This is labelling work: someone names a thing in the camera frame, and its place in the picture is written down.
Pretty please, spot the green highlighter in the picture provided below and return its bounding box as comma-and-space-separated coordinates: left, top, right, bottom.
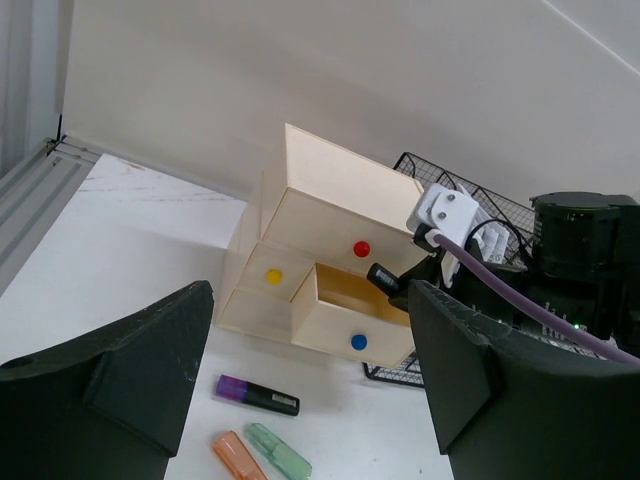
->
244, 423, 312, 480

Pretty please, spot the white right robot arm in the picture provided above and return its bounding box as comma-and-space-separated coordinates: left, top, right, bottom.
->
380, 192, 639, 357

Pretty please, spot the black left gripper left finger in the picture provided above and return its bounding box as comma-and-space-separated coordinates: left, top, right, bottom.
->
1, 280, 214, 479

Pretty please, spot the aluminium rail frame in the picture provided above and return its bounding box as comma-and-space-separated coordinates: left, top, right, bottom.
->
1, 1, 102, 288

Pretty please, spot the white instruction booklet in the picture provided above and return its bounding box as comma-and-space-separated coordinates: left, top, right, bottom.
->
469, 200, 511, 264

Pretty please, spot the cream wooden drawer cabinet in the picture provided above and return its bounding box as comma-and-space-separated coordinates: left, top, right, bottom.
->
215, 125, 425, 367

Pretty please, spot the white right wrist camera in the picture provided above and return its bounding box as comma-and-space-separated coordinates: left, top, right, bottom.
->
406, 184, 479, 287

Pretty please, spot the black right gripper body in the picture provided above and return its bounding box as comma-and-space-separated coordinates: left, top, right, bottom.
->
388, 249, 460, 312

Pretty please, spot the black wire mesh organizer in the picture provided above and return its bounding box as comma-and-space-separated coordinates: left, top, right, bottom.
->
362, 151, 539, 389

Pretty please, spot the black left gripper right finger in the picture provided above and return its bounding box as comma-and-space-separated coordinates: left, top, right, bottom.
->
408, 281, 639, 479

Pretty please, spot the yellow black highlighter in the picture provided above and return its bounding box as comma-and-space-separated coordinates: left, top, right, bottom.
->
366, 263, 401, 297

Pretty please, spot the purple black highlighter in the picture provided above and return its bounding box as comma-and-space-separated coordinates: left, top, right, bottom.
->
215, 375, 300, 417

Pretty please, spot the orange highlighter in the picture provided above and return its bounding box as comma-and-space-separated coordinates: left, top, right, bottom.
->
213, 431, 267, 480

